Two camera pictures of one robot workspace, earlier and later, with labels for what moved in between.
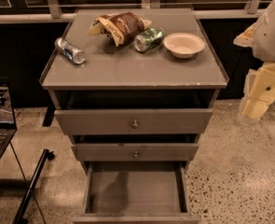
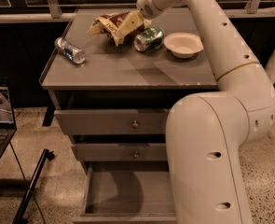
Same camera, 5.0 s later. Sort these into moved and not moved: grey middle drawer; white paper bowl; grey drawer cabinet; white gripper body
Moved: white gripper body
Not moved: grey middle drawer; white paper bowl; grey drawer cabinet
